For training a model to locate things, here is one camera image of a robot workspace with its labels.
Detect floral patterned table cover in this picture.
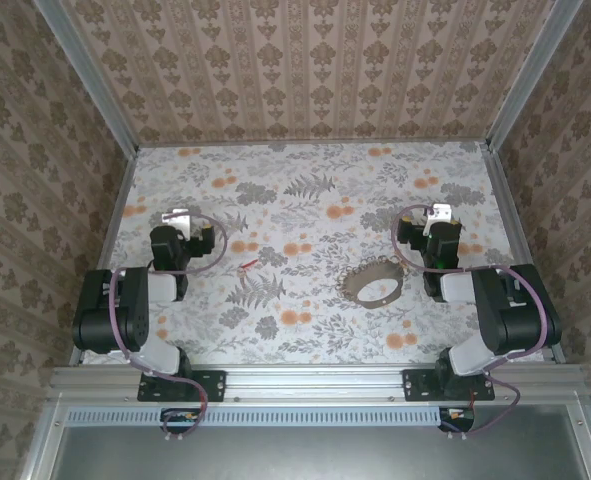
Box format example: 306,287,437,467
82,141,546,366

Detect grey metal panel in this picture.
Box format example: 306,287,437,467
49,403,591,480

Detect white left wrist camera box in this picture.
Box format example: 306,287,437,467
161,208,192,239

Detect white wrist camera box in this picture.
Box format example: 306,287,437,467
426,202,454,224
161,208,192,239

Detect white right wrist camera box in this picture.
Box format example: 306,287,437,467
426,202,454,224

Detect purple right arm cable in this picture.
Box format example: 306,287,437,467
392,203,552,441

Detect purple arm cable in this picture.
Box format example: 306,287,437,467
107,210,230,442
392,203,552,441

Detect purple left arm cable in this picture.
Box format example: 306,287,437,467
107,210,230,442

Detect aluminium side rail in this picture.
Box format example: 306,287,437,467
479,142,567,364
68,147,140,366

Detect thin aluminium wall rail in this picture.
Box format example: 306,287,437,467
137,138,489,149

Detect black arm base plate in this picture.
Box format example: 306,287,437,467
137,368,227,403
402,368,496,403

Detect connector with coloured wires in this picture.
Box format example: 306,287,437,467
437,407,476,434
160,407,202,435

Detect long aluminium mounting rail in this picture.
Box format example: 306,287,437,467
47,363,589,404

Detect aluminium corner post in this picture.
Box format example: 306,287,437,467
33,0,141,157
485,0,584,152

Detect grey slotted cable duct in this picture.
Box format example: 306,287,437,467
67,405,476,428

